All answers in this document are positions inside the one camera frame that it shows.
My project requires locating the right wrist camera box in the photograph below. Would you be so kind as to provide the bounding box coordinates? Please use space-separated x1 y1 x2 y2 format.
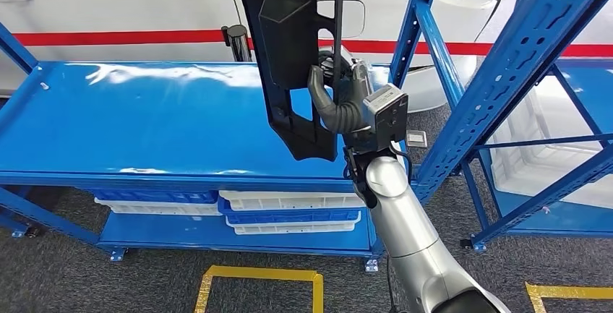
362 83 409 153

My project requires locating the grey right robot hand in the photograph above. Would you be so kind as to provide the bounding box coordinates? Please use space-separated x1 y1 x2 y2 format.
307 46 376 116

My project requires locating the red barrier belt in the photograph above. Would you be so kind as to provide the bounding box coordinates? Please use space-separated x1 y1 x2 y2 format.
247 38 613 58
13 29 225 48

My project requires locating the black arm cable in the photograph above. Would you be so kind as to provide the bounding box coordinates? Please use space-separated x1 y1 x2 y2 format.
387 140 413 182

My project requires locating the black plastic frame part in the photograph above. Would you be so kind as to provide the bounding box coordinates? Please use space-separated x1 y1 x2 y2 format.
233 0 346 163

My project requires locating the silver floor plate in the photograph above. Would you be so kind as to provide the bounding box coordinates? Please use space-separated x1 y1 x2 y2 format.
406 129 429 149

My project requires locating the blue metal shelf rack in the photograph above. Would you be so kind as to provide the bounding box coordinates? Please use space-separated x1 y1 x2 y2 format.
0 0 613 273
459 54 613 253

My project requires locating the large white plastic bin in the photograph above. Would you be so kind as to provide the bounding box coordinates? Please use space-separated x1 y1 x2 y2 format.
488 69 613 210

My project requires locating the black glossy barrier post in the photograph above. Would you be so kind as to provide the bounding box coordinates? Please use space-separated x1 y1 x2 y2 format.
220 24 253 63

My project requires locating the yellow floor tape mark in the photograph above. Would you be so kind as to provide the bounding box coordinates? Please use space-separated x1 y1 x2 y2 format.
194 265 325 313
525 282 613 313

